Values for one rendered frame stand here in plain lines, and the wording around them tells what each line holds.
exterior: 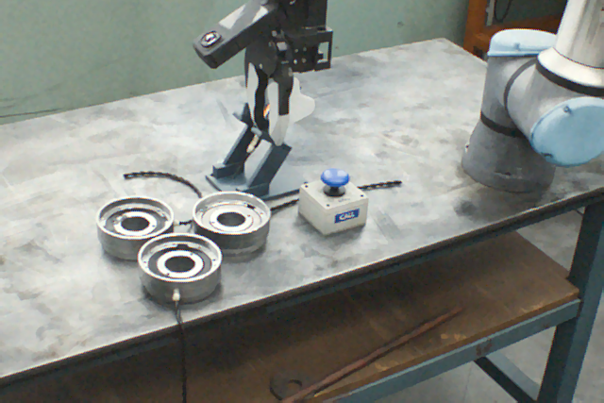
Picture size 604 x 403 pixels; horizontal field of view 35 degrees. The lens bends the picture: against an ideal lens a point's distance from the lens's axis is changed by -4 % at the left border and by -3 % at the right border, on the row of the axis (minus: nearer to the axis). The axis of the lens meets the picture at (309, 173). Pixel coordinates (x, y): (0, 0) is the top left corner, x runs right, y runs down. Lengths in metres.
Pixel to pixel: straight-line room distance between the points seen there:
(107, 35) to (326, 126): 1.43
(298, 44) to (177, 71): 1.93
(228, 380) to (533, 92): 0.62
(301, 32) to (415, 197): 0.37
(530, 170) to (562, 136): 0.19
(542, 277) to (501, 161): 0.34
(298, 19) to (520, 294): 0.73
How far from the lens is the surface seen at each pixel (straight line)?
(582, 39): 1.32
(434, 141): 1.62
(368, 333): 1.58
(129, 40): 2.99
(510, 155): 1.50
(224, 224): 1.35
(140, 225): 1.34
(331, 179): 1.34
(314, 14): 1.21
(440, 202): 1.45
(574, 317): 1.80
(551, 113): 1.32
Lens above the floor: 1.55
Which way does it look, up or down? 30 degrees down
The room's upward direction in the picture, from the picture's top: 4 degrees clockwise
